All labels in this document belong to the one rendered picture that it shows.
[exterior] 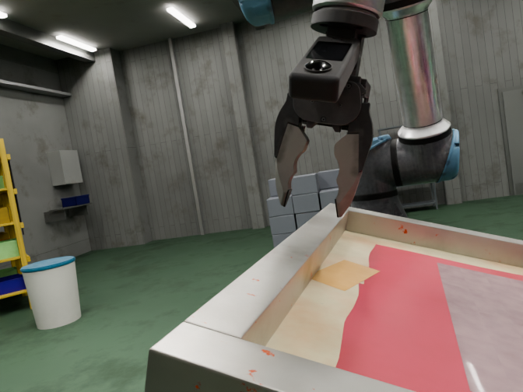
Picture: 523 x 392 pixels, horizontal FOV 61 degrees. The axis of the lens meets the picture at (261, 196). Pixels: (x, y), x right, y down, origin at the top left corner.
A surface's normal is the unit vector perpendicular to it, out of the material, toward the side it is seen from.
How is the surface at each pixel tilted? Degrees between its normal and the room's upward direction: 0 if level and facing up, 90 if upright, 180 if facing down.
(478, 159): 90
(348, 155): 90
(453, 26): 90
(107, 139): 90
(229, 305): 18
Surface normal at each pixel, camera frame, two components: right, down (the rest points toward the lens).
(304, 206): -0.20, 0.10
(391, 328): 0.14, -0.98
